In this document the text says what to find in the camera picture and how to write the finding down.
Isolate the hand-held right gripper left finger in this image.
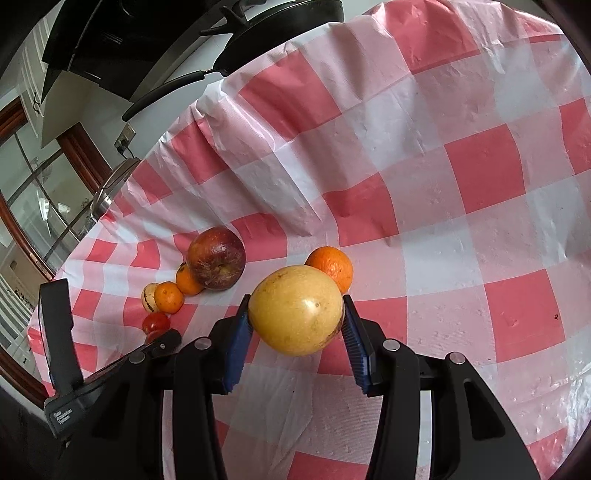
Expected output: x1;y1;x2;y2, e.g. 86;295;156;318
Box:
55;295;252;480

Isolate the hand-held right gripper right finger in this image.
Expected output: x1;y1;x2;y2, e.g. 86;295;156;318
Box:
342;294;541;480

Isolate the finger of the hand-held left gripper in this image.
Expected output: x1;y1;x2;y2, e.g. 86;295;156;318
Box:
139;329;183;358

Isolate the yellow passion fruit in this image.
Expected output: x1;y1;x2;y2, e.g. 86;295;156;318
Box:
248;265;345;357

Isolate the large orange tangerine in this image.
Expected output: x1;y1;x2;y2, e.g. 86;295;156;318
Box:
305;247;354;295

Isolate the small orange tangerine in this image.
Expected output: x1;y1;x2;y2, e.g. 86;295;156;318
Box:
176;263;204;296
154;281;184;315

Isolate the large red-brown apple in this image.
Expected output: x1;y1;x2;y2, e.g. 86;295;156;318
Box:
187;227;245;291

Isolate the glass sliding door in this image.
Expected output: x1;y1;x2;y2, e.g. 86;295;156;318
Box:
0;129;100;278

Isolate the red white checkered tablecloth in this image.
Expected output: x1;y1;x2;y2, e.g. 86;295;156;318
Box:
28;0;591;480

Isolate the black range hood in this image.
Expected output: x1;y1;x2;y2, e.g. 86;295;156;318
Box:
41;0;250;148

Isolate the black frying pan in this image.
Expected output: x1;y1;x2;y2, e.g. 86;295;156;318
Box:
122;0;345;123

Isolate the brown wooden door frame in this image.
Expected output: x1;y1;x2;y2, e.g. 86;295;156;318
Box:
0;99;112;282

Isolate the wall power socket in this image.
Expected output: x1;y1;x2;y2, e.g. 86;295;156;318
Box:
115;127;138;155

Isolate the white wall cabinet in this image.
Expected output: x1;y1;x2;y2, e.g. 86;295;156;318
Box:
18;28;51;139

